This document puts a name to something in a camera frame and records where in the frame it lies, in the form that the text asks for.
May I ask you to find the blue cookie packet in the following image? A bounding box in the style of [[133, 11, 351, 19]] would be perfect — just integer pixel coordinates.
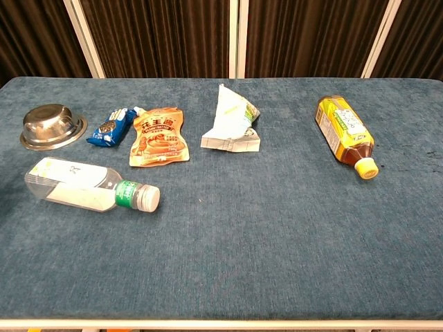
[[86, 108, 139, 148]]

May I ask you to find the white bottle cap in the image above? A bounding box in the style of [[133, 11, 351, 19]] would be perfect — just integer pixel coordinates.
[[139, 184, 161, 212]]

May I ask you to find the clear plastic bottle green label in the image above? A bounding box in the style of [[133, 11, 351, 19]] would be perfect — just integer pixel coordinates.
[[24, 156, 143, 212]]

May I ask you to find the white crumpled snack bag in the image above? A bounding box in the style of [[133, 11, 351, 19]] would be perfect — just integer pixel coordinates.
[[200, 84, 262, 153]]

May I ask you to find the yellow tea bottle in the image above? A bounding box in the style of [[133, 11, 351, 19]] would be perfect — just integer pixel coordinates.
[[314, 95, 380, 180]]

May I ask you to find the dark brown curtain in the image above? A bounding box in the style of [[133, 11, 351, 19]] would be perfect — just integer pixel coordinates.
[[80, 0, 231, 79], [245, 0, 390, 79], [0, 0, 93, 88], [371, 0, 443, 82]]

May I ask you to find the steel bowl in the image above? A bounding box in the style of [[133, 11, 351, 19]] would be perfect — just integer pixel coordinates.
[[19, 104, 89, 151]]

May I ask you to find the orange peanut butter pouch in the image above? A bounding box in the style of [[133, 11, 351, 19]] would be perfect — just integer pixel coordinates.
[[129, 106, 190, 167]]

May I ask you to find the white table frame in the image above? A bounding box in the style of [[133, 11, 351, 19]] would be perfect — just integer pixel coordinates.
[[0, 319, 443, 331]]

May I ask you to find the white partition post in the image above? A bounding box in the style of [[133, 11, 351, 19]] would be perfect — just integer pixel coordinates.
[[63, 0, 106, 79], [360, 0, 402, 79], [228, 0, 249, 79]]

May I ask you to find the blue table mat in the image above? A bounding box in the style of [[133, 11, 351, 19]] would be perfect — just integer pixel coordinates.
[[0, 76, 443, 321]]

